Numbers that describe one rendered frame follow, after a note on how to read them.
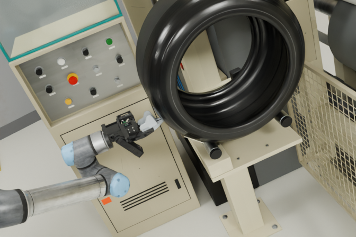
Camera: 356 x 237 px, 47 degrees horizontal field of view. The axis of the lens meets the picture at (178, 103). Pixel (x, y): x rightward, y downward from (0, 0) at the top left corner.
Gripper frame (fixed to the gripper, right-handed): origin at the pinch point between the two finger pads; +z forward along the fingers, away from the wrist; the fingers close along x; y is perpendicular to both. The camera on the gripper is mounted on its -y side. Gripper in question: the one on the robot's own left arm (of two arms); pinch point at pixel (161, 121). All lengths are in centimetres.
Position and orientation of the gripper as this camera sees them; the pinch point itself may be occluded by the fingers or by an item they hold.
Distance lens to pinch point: 143.1
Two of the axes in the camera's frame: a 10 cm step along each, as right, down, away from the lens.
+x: -2.7, -4.3, 8.6
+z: 9.2, -3.8, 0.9
